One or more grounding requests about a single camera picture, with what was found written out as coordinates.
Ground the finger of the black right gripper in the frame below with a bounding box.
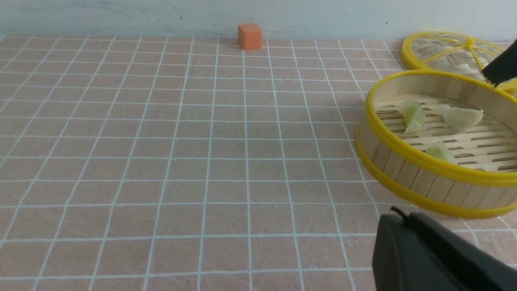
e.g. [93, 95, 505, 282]
[481, 41, 517, 87]

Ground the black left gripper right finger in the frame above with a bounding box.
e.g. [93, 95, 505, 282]
[406, 212, 516, 291]

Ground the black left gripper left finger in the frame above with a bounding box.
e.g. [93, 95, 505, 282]
[372, 207, 468, 291]

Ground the whitish green dumpling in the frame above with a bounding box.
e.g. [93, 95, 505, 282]
[439, 105, 484, 131]

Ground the green translucent dumpling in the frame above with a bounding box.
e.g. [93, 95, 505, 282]
[397, 100, 425, 134]

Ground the pale green dumpling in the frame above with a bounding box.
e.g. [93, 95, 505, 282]
[425, 141, 458, 165]

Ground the yellow woven steamer lid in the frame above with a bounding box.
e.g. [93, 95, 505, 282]
[400, 31, 504, 83]

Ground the yellow rimmed bamboo steamer tray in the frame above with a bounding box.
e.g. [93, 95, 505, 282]
[355, 70, 516, 219]

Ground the orange cube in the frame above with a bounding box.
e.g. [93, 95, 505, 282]
[237, 23, 263, 51]

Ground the pink checkered tablecloth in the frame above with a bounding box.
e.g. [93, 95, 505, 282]
[0, 34, 517, 291]

